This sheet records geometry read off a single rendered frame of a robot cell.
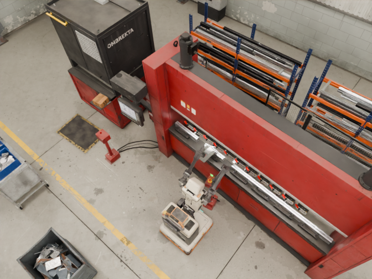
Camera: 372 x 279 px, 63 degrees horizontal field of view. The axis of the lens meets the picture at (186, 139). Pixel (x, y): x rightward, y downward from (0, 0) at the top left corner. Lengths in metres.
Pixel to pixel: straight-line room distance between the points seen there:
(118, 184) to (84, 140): 1.26
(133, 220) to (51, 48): 5.19
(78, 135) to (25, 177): 1.31
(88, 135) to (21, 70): 2.81
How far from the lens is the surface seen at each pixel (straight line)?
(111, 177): 5.90
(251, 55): 5.61
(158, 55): 4.29
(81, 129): 6.67
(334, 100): 5.23
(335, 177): 3.45
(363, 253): 3.92
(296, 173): 3.78
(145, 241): 5.33
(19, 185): 6.08
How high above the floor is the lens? 5.08
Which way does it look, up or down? 56 degrees down
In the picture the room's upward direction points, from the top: 3 degrees counter-clockwise
